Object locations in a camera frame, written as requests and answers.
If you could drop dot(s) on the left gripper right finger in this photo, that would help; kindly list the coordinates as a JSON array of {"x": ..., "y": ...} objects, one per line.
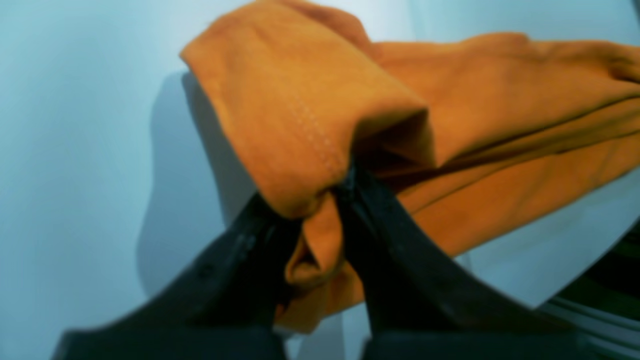
[{"x": 421, "y": 304}]

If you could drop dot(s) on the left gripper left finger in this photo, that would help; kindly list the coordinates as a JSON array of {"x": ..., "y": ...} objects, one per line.
[{"x": 220, "y": 307}]

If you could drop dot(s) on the orange t-shirt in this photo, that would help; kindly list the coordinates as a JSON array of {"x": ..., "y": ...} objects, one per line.
[{"x": 476, "y": 138}]

